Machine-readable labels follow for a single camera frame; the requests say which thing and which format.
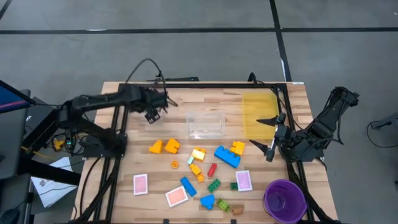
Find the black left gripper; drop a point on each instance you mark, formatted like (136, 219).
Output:
(152, 98)

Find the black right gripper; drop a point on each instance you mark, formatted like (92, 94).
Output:
(281, 132)

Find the yellow wedge single-stud block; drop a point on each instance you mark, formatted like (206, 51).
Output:
(156, 147)

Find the big blue four-stud block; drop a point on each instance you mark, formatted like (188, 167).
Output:
(227, 157)

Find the small orange square brick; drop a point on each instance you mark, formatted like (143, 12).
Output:
(175, 164)

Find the small light cyan block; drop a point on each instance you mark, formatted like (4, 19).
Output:
(190, 160)

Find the pink card deck box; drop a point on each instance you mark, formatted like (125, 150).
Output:
(140, 184)

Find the orange-red card deck box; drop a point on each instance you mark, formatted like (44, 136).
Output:
(176, 196)

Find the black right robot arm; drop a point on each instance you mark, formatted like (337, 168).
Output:
(323, 124)

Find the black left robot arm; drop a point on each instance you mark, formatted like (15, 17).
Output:
(99, 99)

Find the yellow translucent bin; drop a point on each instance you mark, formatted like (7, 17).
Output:
(259, 109)

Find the black flat bar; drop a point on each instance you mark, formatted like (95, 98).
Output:
(183, 79)

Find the purple-pink card deck box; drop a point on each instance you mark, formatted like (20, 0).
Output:
(244, 180)

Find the small dark green brick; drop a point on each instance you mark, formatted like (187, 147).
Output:
(234, 186)

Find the red brick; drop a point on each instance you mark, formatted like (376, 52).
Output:
(212, 170)

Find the purple plastic bucket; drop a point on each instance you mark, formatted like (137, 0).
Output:
(284, 202)

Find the blue long flat brick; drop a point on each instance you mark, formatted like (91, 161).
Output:
(188, 186)

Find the small brown piece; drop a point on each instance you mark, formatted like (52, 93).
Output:
(237, 211)

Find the lime green brick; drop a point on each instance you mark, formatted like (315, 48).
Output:
(223, 205)

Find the black device with green light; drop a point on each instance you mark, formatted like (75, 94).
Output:
(68, 137)

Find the blue single-stud block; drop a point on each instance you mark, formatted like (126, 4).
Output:
(207, 201)

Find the black equipment case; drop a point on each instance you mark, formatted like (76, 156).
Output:
(43, 118)

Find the white paper sheet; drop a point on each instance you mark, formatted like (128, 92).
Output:
(54, 183)

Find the black desk beam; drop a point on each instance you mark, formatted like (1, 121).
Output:
(46, 171)

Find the computer monitor with blue screen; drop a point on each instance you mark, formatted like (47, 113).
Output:
(12, 140)

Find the dark computer mouse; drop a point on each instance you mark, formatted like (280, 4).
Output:
(7, 216)

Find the black metal table frame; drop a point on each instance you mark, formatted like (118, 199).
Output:
(217, 85)

